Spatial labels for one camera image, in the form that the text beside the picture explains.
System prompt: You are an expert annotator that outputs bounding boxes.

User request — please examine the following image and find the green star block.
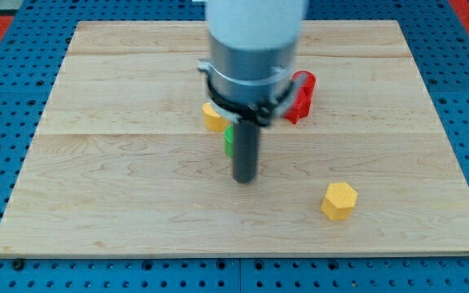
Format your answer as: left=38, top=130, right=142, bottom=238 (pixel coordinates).
left=223, top=124, right=234, bottom=158

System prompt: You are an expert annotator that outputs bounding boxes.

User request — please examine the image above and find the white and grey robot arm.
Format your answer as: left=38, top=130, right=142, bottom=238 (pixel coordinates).
left=198, top=0, right=308, bottom=126

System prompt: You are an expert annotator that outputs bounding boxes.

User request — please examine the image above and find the red star block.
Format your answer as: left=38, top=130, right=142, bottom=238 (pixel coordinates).
left=283, top=88, right=313, bottom=125

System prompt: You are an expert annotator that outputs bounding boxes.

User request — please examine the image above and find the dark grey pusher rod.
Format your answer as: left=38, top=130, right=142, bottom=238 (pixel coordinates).
left=233, top=120, right=261, bottom=184

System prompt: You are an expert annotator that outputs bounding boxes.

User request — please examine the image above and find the yellow rounded block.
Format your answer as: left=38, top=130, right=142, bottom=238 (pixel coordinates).
left=201, top=103, right=229, bottom=132

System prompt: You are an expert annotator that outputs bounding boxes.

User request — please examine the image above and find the red cylinder block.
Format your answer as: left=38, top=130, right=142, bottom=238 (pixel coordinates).
left=292, top=70, right=317, bottom=98

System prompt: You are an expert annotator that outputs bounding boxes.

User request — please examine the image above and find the light wooden board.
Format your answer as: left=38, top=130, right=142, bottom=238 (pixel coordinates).
left=0, top=20, right=469, bottom=259

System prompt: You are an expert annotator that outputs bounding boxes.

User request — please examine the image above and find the yellow hexagon block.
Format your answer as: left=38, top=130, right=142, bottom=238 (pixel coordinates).
left=320, top=182, right=358, bottom=221

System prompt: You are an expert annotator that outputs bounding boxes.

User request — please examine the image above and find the black cable around arm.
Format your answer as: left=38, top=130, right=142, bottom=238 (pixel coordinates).
left=205, top=75, right=296, bottom=127

